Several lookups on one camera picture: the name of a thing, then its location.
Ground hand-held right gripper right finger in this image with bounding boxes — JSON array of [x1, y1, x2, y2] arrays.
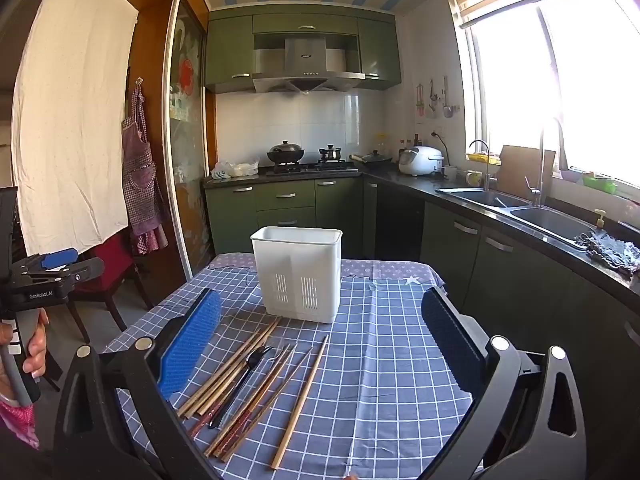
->
[[420, 286, 587, 480]]

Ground blue checked tablecloth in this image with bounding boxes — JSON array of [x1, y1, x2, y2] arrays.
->
[[97, 260, 481, 480]]

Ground steel range hood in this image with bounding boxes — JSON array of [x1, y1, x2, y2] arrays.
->
[[251, 34, 366, 95]]

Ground red cushioned wooden chair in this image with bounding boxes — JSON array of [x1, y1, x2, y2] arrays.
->
[[65, 232, 153, 346]]

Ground grey dish rag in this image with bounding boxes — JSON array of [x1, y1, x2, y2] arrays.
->
[[574, 230, 640, 276]]

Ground kitchen window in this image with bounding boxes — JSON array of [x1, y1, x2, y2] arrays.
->
[[462, 0, 640, 188]]

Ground black lidded wok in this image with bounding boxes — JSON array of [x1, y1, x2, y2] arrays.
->
[[266, 141, 306, 166]]

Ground green upper kitchen cabinets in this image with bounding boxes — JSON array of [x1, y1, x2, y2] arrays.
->
[[204, 6, 403, 95]]

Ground white rice cooker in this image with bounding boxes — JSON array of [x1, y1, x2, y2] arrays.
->
[[398, 145, 445, 177]]

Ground white hanging sheet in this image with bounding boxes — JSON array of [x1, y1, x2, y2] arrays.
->
[[11, 0, 140, 257]]

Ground pile of wooden chopsticks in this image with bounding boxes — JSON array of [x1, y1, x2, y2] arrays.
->
[[176, 316, 331, 471]]

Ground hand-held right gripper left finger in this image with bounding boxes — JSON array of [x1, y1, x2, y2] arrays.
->
[[52, 287, 223, 480]]

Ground black frying pan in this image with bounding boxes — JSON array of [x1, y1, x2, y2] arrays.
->
[[350, 150, 395, 166]]

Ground green plastic container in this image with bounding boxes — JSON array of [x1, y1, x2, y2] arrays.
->
[[581, 171, 618, 195]]

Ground wooden cutting board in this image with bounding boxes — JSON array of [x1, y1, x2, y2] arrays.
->
[[495, 145, 557, 196]]

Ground purple checked apron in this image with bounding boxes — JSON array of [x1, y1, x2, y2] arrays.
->
[[121, 85, 168, 256]]

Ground steel double sink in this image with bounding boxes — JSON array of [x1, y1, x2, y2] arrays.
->
[[435, 187, 601, 251]]

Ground tall steel faucet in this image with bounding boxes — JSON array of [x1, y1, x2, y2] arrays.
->
[[525, 116, 568, 207]]

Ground white plastic bag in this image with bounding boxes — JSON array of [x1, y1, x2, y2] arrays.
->
[[210, 159, 260, 180]]

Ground row of hanging kitchen tools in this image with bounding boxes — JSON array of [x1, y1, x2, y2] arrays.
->
[[414, 76, 460, 121]]

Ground sliding glass door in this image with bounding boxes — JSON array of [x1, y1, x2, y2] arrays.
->
[[162, 0, 218, 281]]

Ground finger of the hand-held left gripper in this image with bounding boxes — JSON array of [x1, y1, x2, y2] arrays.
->
[[19, 258, 105, 287], [27, 249, 80, 271]]

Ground purple star-printed cloth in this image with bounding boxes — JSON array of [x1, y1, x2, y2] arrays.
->
[[207, 252, 446, 288]]

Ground black kitchen countertop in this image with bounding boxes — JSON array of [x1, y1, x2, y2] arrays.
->
[[201, 165, 640, 301]]

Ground small curved steel faucet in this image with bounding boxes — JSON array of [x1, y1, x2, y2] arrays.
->
[[468, 139, 498, 192]]

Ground black gas stove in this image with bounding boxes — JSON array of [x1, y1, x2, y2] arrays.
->
[[265, 160, 361, 177]]

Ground white plastic utensil holder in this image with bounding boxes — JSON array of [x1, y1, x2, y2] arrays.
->
[[250, 226, 344, 324]]

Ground plastic spoon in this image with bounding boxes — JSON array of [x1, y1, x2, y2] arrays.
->
[[209, 346, 273, 429]]

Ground person's left hand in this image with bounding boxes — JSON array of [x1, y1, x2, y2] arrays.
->
[[22, 307, 51, 379]]

